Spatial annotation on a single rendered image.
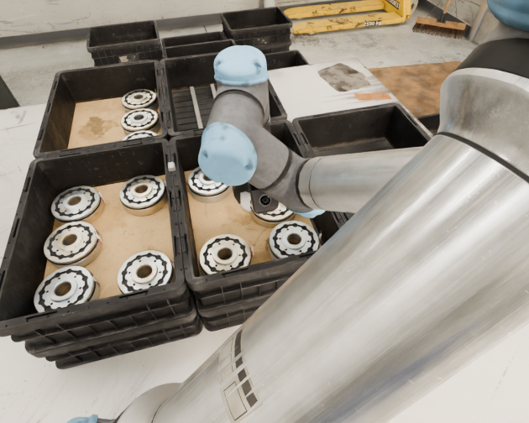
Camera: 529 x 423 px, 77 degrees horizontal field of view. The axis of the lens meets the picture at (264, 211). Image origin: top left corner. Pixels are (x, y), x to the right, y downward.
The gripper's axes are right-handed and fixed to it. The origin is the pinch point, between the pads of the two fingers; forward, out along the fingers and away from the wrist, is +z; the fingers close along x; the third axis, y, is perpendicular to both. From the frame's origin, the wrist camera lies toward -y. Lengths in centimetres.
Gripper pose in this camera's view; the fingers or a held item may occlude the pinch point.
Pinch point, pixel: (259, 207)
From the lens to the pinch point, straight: 74.1
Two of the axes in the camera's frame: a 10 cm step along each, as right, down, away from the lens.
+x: -9.6, 2.5, -1.0
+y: -2.7, -8.1, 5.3
